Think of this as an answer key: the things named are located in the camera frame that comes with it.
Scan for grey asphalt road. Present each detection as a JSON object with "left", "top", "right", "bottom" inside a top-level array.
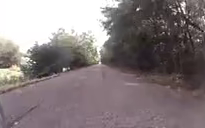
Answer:
[{"left": 0, "top": 63, "right": 205, "bottom": 128}]

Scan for green bushes and trees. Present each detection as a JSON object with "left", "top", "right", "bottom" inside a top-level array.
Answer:
[{"left": 21, "top": 28, "right": 101, "bottom": 79}]

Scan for row of dark trees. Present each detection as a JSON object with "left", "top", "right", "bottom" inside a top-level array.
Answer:
[{"left": 99, "top": 0, "right": 205, "bottom": 91}]

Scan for dirt verge under trees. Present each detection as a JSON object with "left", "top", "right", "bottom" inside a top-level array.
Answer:
[{"left": 108, "top": 63, "right": 205, "bottom": 101}]

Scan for grass verge with kerb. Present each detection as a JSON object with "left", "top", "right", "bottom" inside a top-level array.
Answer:
[{"left": 0, "top": 72, "right": 63, "bottom": 95}]

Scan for distant round tree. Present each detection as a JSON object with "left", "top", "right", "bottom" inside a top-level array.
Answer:
[{"left": 0, "top": 37, "right": 24, "bottom": 69}]

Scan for pale grass field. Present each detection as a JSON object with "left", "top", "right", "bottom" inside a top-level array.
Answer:
[{"left": 0, "top": 66, "right": 26, "bottom": 88}]

